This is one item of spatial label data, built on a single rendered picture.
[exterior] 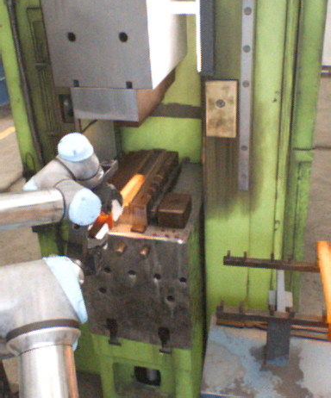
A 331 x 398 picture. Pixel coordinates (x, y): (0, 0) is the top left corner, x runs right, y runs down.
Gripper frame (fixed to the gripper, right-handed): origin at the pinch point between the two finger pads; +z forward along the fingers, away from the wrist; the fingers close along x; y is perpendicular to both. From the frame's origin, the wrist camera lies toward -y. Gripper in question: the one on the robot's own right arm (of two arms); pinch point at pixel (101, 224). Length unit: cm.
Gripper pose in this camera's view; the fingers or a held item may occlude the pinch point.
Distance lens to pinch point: 139.7
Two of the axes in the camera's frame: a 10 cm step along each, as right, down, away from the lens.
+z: 2.7, -4.3, 8.6
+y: 0.6, 9.0, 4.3
